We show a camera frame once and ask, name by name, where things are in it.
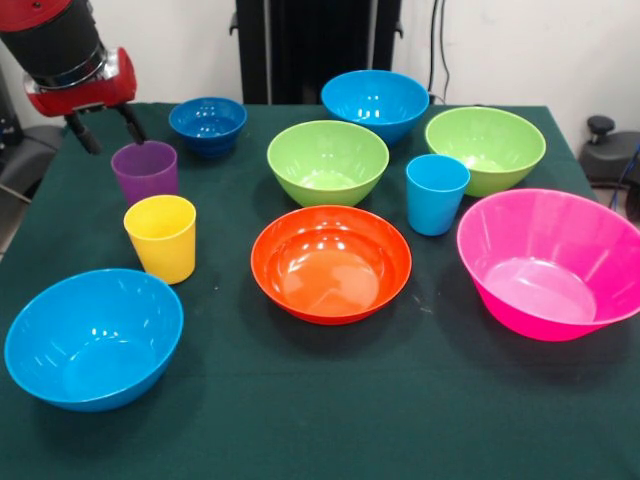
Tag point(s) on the orange bowl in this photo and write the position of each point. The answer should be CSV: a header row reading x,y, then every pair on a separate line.
x,y
330,275

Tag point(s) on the light blue cup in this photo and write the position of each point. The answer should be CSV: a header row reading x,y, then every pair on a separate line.
x,y
435,200

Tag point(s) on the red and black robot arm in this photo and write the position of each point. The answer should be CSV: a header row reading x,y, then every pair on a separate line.
x,y
55,40

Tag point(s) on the light blue bowl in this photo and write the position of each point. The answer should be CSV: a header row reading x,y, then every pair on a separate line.
x,y
375,100
95,345

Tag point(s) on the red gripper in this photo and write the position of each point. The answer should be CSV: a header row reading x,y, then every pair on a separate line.
x,y
110,85

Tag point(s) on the purple cup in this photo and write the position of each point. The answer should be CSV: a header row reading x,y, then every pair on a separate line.
x,y
145,172

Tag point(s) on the pink bowl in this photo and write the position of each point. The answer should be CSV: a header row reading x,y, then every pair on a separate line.
x,y
545,280

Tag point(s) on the black pedestal leg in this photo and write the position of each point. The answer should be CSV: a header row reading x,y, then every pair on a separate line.
x,y
610,160
30,150

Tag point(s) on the green bowl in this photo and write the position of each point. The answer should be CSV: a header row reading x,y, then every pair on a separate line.
x,y
485,145
327,165

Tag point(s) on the small dark blue bowl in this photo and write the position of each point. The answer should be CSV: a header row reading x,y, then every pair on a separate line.
x,y
207,127

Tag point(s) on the dark green table cloth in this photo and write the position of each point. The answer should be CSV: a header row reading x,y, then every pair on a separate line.
x,y
320,400

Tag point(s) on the yellow cup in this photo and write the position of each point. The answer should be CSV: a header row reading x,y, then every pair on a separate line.
x,y
165,250

